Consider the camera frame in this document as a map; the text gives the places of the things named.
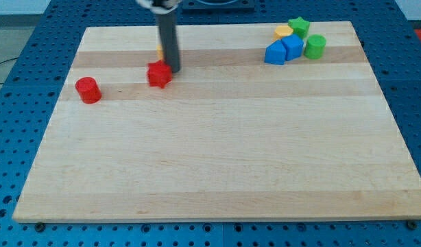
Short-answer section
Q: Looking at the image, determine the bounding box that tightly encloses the green star block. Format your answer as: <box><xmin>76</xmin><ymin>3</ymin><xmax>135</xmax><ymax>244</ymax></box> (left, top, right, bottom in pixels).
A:
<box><xmin>288</xmin><ymin>16</ymin><xmax>311</xmax><ymax>39</ymax></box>

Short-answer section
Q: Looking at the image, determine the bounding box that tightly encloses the blue pentagon block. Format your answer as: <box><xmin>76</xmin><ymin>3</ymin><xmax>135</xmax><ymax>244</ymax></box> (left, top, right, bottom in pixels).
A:
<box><xmin>264</xmin><ymin>40</ymin><xmax>287</xmax><ymax>65</ymax></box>

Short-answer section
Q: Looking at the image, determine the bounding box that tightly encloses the wooden board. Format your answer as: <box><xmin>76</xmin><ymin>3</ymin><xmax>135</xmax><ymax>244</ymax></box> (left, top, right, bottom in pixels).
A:
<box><xmin>13</xmin><ymin>21</ymin><xmax>421</xmax><ymax>223</ymax></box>

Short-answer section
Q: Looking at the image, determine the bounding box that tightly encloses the red star block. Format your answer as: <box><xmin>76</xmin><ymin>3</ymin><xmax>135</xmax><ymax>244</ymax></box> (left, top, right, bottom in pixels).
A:
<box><xmin>147</xmin><ymin>60</ymin><xmax>172</xmax><ymax>89</ymax></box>

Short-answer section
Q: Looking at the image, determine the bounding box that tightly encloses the white robot wrist flange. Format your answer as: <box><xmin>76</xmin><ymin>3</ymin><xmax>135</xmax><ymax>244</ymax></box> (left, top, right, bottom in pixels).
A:
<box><xmin>136</xmin><ymin>0</ymin><xmax>182</xmax><ymax>14</ymax></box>

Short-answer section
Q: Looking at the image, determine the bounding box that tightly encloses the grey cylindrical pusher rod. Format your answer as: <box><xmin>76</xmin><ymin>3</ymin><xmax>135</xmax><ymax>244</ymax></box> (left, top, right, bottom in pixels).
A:
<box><xmin>156</xmin><ymin>9</ymin><xmax>181</xmax><ymax>73</ymax></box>

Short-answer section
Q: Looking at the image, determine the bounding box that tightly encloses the blue cube block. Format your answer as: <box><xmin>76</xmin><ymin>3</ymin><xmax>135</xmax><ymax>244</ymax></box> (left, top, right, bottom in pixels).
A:
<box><xmin>281</xmin><ymin>34</ymin><xmax>304</xmax><ymax>61</ymax></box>

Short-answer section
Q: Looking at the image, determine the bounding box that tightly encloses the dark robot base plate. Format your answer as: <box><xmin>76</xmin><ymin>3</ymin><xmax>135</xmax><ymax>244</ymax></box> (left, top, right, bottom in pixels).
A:
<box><xmin>181</xmin><ymin>0</ymin><xmax>256</xmax><ymax>12</ymax></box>

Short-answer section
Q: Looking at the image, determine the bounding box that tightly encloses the red cylinder block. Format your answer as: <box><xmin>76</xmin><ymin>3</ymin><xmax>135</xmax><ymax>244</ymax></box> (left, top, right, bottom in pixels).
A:
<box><xmin>75</xmin><ymin>77</ymin><xmax>102</xmax><ymax>104</ymax></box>

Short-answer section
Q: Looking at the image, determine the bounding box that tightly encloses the yellow hexagon block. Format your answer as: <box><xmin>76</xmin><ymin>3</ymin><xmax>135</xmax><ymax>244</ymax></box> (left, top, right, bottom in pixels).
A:
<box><xmin>273</xmin><ymin>25</ymin><xmax>293</xmax><ymax>40</ymax></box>

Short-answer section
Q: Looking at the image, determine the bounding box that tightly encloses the green cylinder block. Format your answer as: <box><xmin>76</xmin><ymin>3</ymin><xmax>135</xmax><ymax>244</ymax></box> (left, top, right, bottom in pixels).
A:
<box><xmin>304</xmin><ymin>34</ymin><xmax>326</xmax><ymax>60</ymax></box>

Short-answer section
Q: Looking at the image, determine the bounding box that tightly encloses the yellow heart block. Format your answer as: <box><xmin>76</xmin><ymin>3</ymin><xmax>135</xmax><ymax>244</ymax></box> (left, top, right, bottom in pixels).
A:
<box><xmin>156</xmin><ymin>45</ymin><xmax>164</xmax><ymax>60</ymax></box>

